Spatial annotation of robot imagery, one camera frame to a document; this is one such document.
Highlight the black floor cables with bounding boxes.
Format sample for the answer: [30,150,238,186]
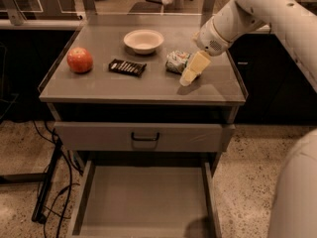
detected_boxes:
[31,120,84,238]

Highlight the white horizontal rail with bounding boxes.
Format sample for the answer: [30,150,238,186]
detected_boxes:
[0,15,200,35]

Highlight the closed top drawer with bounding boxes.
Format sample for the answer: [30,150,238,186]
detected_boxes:
[54,122,235,153]

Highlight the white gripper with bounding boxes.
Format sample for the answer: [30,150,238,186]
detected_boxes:
[179,17,233,86]

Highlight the black drawer handle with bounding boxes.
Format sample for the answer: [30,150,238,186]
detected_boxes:
[131,132,160,142]

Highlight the black table leg base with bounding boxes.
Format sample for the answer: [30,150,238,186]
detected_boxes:
[0,140,61,224]

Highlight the grey drawer cabinet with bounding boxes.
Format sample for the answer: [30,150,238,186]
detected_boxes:
[37,13,249,238]

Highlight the white bowl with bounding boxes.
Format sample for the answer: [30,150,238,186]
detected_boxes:
[124,30,164,55]

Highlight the open middle drawer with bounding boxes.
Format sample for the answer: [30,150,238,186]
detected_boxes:
[66,160,222,238]

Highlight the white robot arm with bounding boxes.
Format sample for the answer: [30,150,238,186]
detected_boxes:
[193,0,317,238]

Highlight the dark snack bar packet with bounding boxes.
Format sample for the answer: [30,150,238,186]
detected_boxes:
[108,59,147,77]

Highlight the red apple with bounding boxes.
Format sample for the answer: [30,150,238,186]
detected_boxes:
[66,47,93,73]

